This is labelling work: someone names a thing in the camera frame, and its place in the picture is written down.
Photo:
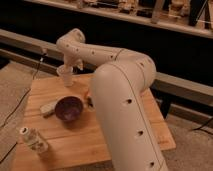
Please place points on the dark purple ceramic bowl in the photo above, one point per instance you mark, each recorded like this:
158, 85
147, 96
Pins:
68, 108

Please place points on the long shelf with clutter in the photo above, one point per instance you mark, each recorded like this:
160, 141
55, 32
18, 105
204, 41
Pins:
126, 11

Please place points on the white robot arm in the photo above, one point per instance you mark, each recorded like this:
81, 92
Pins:
116, 86

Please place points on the white ceramic cup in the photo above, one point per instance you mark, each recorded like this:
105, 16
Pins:
66, 78

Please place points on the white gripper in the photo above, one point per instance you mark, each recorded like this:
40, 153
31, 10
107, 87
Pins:
71, 61

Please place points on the red black candy bar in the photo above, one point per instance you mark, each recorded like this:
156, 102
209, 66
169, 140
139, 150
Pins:
89, 102

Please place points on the clear plastic bottle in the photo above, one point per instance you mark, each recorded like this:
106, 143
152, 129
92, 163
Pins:
34, 140

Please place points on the wooden board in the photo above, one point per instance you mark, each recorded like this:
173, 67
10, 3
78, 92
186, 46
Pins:
73, 144

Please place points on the white rectangular block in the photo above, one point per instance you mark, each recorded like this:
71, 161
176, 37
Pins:
48, 108

